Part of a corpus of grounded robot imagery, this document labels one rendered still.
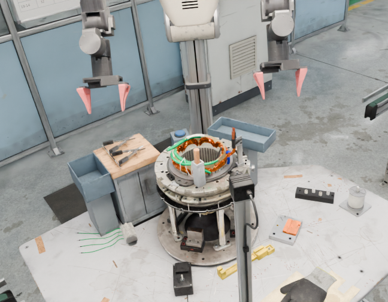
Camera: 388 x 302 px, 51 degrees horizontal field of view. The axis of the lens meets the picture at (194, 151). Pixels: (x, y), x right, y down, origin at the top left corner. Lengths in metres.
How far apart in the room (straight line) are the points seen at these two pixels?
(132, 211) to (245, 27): 2.52
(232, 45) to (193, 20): 2.12
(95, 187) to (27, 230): 1.62
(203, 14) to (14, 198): 2.29
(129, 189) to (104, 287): 0.36
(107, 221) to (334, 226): 0.86
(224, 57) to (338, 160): 1.32
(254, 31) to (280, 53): 2.72
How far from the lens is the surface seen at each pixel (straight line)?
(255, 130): 1.65
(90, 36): 1.13
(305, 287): 1.41
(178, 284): 1.38
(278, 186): 1.78
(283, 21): 1.11
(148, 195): 1.61
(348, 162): 3.29
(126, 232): 1.59
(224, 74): 3.75
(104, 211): 1.59
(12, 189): 3.52
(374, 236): 1.63
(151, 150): 1.55
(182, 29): 1.63
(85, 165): 1.63
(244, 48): 3.82
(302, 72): 1.16
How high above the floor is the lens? 1.92
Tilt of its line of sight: 34 degrees down
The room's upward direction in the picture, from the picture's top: 7 degrees counter-clockwise
